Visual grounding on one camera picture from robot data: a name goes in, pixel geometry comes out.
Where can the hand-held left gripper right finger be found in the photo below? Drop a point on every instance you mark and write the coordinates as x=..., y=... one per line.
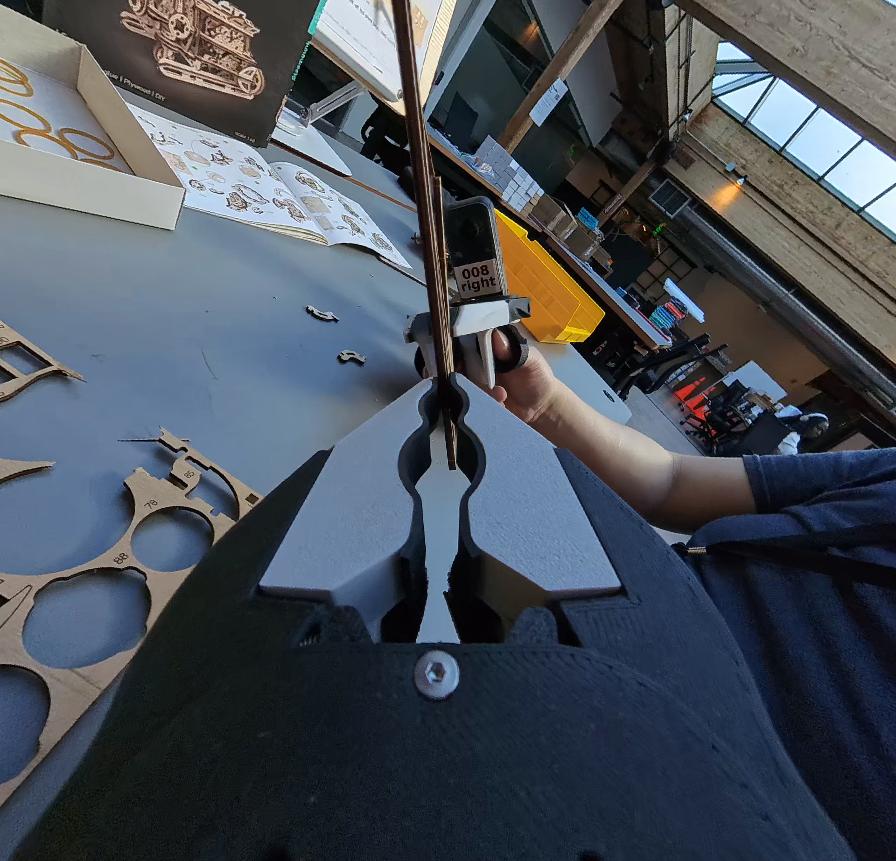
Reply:
x=539, y=525

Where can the black model kit box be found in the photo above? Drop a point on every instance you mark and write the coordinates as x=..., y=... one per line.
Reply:
x=91, y=49

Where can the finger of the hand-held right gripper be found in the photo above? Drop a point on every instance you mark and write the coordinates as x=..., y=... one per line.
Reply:
x=479, y=319
x=420, y=329

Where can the person's navy shirt torso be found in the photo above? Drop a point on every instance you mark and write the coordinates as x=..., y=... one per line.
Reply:
x=805, y=595

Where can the black office chair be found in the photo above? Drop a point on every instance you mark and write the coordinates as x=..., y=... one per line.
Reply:
x=728, y=420

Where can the person's right hand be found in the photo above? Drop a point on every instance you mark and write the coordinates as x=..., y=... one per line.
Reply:
x=532, y=385

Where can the stack of white boxes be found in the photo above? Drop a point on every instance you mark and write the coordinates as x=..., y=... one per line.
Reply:
x=511, y=175

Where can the open instruction booklet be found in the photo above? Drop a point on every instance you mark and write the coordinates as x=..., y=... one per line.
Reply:
x=231, y=189

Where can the white screen stand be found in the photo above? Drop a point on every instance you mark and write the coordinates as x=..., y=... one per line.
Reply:
x=308, y=151

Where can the white display screen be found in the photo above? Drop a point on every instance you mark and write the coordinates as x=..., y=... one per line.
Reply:
x=350, y=21

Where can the empty wooden cut-out frame sheet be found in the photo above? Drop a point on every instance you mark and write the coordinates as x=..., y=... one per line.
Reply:
x=150, y=487

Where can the stack of cardboard boxes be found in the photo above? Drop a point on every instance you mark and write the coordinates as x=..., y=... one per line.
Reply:
x=560, y=217

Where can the grey wall pipe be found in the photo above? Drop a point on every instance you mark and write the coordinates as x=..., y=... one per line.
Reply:
x=805, y=315

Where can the person's right forearm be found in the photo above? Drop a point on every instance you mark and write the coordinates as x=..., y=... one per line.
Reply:
x=630, y=462

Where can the small curved wooden part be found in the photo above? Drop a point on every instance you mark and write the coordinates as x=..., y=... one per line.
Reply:
x=322, y=313
x=350, y=357

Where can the white paper sign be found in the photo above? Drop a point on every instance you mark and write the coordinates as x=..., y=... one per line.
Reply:
x=548, y=102

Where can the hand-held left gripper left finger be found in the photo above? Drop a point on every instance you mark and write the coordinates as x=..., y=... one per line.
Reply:
x=336, y=525

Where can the tan rubber band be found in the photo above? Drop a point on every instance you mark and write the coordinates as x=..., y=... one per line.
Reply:
x=87, y=135
x=29, y=88

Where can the wooden model part sheet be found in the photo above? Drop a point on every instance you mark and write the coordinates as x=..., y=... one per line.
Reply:
x=416, y=147

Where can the yellow plastic bin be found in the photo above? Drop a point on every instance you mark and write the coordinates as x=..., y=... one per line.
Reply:
x=553, y=294

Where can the white cardboard box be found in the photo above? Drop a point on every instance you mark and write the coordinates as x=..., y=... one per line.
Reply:
x=84, y=189

